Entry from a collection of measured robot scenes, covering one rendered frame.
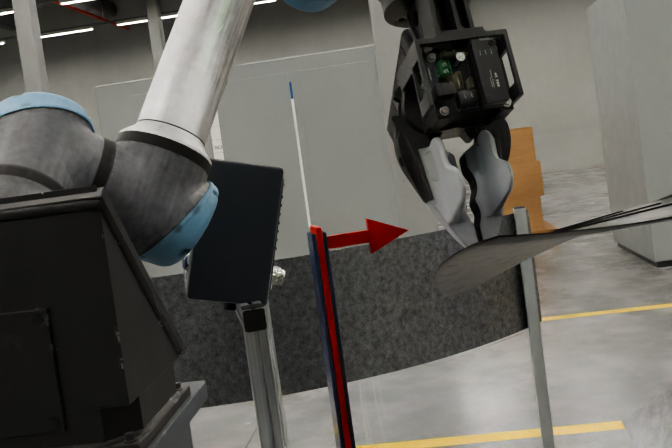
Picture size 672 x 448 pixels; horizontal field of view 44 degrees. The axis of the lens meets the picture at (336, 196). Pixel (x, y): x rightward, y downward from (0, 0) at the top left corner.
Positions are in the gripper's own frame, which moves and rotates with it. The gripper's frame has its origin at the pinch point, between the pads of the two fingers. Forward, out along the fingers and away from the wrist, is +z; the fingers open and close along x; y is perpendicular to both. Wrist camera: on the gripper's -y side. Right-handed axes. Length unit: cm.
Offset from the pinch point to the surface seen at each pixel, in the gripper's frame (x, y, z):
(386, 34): 115, -381, -195
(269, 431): -14, -53, 11
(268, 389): -14, -50, 6
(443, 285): -1.5, -5.7, 2.2
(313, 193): 88, -590, -160
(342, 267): 24, -183, -29
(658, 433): 10.3, -0.2, 16.4
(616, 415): 142, -278, 36
